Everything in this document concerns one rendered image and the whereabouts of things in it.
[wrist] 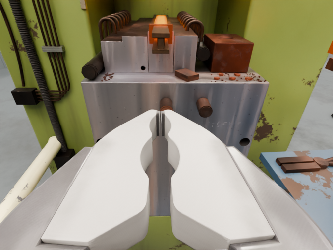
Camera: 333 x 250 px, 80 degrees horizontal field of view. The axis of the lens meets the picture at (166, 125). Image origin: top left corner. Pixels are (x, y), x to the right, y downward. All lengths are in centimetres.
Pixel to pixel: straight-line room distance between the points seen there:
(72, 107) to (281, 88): 66
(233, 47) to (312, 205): 35
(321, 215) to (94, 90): 49
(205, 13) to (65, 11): 54
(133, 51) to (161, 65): 7
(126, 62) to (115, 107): 10
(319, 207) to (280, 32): 44
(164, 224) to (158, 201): 12
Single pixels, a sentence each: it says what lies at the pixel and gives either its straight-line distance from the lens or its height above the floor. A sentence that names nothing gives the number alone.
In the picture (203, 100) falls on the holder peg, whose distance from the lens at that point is 41.
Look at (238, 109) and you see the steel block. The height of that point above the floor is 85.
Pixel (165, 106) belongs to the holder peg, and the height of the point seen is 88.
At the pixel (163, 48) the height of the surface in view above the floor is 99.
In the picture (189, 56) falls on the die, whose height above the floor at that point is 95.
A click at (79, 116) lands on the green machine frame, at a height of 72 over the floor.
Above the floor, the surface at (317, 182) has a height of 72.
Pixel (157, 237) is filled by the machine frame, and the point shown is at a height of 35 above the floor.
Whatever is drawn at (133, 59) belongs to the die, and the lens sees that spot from 46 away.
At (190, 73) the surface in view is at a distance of 42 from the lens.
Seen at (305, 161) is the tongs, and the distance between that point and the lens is 59.
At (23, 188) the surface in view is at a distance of 66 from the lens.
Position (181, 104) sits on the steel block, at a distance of 43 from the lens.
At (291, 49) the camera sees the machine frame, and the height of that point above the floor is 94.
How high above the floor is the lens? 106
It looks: 33 degrees down
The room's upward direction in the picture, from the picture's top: 1 degrees clockwise
